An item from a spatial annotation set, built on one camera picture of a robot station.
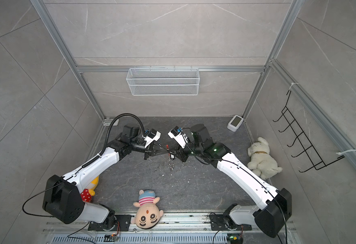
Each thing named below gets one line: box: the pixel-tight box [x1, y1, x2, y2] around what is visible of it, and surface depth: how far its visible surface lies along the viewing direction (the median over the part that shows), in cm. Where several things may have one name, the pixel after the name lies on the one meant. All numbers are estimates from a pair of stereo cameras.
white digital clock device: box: [226, 114, 244, 132], surface depth 113 cm
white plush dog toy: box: [247, 136, 283, 180], surface depth 88 cm
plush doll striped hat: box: [130, 189, 164, 230], surface depth 72 cm
